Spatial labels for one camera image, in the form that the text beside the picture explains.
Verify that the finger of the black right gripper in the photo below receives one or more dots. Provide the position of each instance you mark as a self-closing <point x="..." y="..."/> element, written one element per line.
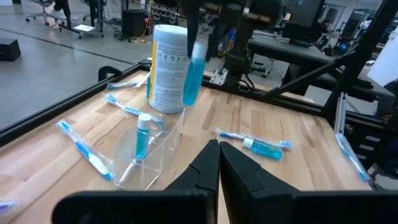
<point x="214" y="37"/>
<point x="192" y="28"/>

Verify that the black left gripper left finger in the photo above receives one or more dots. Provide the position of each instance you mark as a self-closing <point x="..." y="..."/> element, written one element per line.
<point x="192" y="193"/>

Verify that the parts shelf with red bins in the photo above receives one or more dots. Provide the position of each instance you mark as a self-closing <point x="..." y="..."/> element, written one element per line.
<point x="164" y="12"/>

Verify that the white board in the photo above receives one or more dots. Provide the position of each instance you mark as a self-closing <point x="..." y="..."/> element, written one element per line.
<point x="385" y="62"/>

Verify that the black aluminium table frame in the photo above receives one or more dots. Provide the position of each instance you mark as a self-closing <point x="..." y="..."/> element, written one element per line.
<point x="62" y="105"/>

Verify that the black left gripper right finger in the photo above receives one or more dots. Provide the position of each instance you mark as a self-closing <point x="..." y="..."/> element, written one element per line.
<point x="248" y="193"/>

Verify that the clear acrylic organizer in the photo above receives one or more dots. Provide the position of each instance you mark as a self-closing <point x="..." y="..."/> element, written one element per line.
<point x="161" y="149"/>

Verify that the black side table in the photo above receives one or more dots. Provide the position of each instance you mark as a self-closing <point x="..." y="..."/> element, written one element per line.
<point x="286" y="49"/>

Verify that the black frame clamp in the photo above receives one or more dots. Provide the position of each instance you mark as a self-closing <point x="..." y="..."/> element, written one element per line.
<point x="109" y="72"/>

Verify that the small black floor box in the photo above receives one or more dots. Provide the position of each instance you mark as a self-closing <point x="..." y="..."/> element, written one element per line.
<point x="9" y="49"/>

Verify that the black computer tower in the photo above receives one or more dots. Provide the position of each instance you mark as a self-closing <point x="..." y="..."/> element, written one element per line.
<point x="133" y="23"/>

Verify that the blue mouthwash bottle white cap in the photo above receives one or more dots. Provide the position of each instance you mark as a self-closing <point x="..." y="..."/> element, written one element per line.
<point x="149" y="87"/>
<point x="264" y="151"/>
<point x="193" y="77"/>
<point x="143" y="140"/>

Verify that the office chair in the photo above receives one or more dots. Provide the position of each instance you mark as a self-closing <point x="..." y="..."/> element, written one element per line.
<point x="42" y="9"/>

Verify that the white paper sheet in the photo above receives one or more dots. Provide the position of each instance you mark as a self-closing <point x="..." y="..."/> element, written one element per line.
<point x="84" y="28"/>

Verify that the white wipes canister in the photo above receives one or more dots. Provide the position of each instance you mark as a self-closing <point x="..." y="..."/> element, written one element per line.
<point x="169" y="68"/>

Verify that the person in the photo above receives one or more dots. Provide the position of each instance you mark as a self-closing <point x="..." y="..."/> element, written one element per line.
<point x="62" y="9"/>

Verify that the black workstation desk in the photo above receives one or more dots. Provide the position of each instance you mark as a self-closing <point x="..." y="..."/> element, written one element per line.
<point x="93" y="18"/>

